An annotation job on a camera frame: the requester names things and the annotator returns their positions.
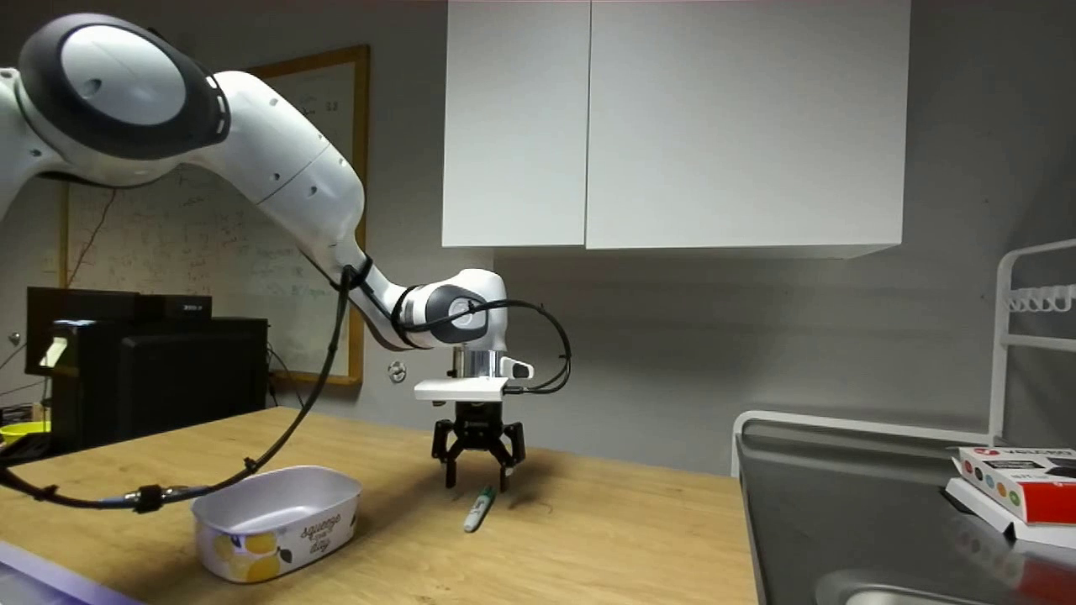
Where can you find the white wall cabinet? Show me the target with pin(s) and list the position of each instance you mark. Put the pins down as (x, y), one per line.
(675, 121)

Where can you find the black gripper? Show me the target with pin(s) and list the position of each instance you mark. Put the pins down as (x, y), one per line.
(478, 431)

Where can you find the stainless steel sink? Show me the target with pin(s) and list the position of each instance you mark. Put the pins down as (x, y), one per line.
(874, 524)

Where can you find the red and white box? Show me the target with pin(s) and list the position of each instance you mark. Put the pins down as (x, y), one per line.
(1027, 487)

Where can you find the round metal wall knob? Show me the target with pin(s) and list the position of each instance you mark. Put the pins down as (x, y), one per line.
(397, 370)

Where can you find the white plastic tub bowl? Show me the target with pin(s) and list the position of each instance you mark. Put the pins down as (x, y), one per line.
(276, 524)

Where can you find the green capped marker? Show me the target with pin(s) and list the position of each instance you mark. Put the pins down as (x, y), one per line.
(478, 513)

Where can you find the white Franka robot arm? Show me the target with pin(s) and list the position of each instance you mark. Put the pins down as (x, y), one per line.
(280, 168)

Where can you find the wooden framed whiteboard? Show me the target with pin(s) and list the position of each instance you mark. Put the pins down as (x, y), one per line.
(323, 222)

